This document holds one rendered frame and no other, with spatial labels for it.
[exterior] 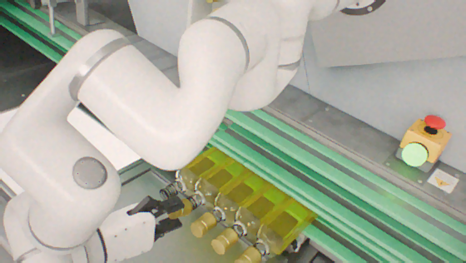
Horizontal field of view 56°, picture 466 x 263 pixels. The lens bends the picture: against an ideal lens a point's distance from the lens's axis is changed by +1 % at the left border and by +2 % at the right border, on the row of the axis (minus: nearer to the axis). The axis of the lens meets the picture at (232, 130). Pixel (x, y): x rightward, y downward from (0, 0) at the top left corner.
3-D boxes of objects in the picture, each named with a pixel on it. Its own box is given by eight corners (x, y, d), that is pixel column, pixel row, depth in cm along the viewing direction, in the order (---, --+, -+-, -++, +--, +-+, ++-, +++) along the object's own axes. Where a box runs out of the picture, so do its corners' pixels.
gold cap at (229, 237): (242, 240, 85) (227, 253, 82) (231, 244, 88) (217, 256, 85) (232, 225, 86) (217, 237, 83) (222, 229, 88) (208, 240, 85)
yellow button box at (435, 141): (407, 142, 95) (394, 156, 90) (420, 114, 91) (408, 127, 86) (438, 158, 92) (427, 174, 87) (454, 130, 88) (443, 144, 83)
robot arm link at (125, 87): (193, -15, 50) (108, 24, 39) (280, 69, 50) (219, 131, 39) (146, 62, 59) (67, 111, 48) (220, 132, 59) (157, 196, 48)
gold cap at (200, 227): (203, 220, 91) (189, 231, 88) (205, 208, 89) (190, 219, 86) (215, 230, 90) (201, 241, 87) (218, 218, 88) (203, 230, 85)
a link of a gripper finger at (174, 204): (155, 220, 83) (185, 208, 86) (156, 208, 81) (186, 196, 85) (147, 209, 85) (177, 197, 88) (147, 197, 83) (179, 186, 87)
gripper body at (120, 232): (100, 279, 80) (156, 254, 86) (99, 241, 74) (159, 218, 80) (85, 249, 84) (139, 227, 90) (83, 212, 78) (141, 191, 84)
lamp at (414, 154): (401, 155, 89) (395, 161, 87) (410, 137, 87) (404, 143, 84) (423, 166, 87) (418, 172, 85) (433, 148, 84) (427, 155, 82)
